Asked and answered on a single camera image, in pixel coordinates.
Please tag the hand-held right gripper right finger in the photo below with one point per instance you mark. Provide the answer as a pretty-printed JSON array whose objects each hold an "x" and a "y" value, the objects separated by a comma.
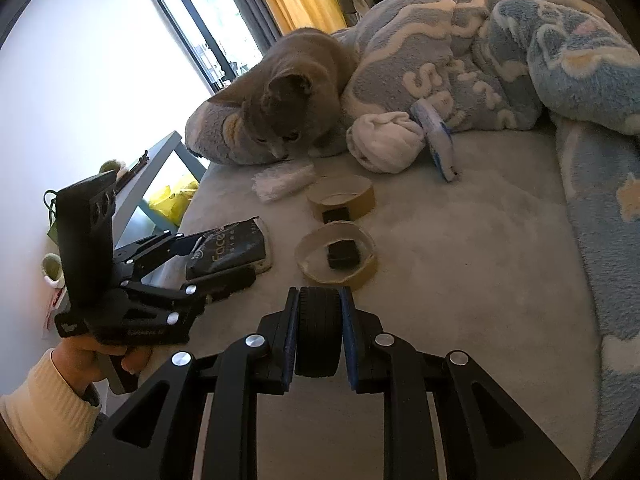
[{"x": 348, "y": 345}]

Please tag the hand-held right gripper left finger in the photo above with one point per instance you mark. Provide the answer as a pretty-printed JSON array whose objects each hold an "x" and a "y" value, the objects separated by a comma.
[{"x": 291, "y": 342}]

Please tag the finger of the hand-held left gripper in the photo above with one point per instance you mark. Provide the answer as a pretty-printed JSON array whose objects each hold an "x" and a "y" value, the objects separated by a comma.
[
  {"x": 150, "y": 248},
  {"x": 190, "y": 296}
]

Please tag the black toy tire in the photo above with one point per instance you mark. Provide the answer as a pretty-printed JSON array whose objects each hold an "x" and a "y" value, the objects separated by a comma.
[{"x": 318, "y": 332}]

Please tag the black wipes packet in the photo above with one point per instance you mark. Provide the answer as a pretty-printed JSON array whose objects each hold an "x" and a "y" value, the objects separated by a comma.
[{"x": 230, "y": 252}]

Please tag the blue white packet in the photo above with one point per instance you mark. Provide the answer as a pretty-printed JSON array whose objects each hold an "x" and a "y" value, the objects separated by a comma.
[{"x": 437, "y": 135}]

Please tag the person's left hand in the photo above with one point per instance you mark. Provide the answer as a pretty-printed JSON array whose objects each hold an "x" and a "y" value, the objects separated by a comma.
[{"x": 75, "y": 362}]

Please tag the white mug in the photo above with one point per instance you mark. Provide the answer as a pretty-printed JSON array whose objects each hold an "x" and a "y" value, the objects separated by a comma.
[{"x": 52, "y": 270}]

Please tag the yellow plastic bag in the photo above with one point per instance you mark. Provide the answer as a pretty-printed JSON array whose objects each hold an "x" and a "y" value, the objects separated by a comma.
[{"x": 170, "y": 203}]

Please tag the green bag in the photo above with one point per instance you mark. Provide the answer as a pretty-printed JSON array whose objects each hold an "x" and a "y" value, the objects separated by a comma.
[{"x": 52, "y": 220}]

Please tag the small black block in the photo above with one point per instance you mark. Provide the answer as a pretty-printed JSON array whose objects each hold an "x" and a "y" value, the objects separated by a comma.
[
  {"x": 342, "y": 255},
  {"x": 336, "y": 215}
]

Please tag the grey side table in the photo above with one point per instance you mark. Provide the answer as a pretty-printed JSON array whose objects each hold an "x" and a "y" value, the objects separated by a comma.
[{"x": 167, "y": 150}]

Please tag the brown tape roll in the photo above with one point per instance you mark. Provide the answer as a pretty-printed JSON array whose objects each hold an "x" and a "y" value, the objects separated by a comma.
[{"x": 362, "y": 200}]

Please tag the white crumpled wrapper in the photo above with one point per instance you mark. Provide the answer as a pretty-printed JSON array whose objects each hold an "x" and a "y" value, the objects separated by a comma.
[{"x": 282, "y": 181}]

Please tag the grey bed mattress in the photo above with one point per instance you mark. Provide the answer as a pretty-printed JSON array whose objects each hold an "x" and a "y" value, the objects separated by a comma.
[{"x": 475, "y": 260}]

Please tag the grey curtain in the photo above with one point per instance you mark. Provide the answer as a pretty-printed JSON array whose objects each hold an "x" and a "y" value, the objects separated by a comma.
[{"x": 252, "y": 5}]

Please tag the blue white fleece blanket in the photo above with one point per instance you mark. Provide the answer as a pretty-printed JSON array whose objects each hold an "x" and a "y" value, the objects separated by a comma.
[{"x": 550, "y": 60}]

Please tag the black window frame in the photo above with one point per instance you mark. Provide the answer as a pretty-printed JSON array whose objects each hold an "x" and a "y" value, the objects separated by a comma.
[{"x": 170, "y": 0}]

